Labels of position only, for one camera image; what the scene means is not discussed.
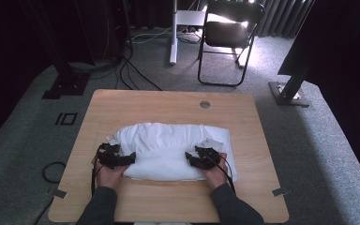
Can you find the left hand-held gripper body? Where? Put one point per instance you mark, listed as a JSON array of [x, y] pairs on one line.
[[109, 153]]

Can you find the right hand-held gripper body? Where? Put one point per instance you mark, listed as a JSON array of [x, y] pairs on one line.
[[211, 156]]

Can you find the white skirt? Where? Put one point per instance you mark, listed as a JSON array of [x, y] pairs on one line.
[[175, 153]]

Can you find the person's right hand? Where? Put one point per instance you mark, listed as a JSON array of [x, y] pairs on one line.
[[215, 176]]

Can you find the person's left hand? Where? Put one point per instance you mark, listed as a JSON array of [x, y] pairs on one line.
[[107, 176]]

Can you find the round grey table grommet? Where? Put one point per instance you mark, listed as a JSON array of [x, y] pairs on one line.
[[205, 104]]

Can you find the grey tape piece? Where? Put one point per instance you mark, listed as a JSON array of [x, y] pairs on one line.
[[282, 191], [60, 193]]

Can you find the black metal stand square base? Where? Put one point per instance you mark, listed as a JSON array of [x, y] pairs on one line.
[[67, 84]]

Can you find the black metal stand grey base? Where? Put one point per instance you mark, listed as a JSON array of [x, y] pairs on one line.
[[289, 93]]

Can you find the white desk leg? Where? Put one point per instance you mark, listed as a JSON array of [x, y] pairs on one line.
[[173, 37]]

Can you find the black folding chair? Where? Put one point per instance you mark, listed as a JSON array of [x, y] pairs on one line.
[[228, 34]]

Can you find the grey pleated curtain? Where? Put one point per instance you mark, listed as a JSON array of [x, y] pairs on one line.
[[278, 18]]

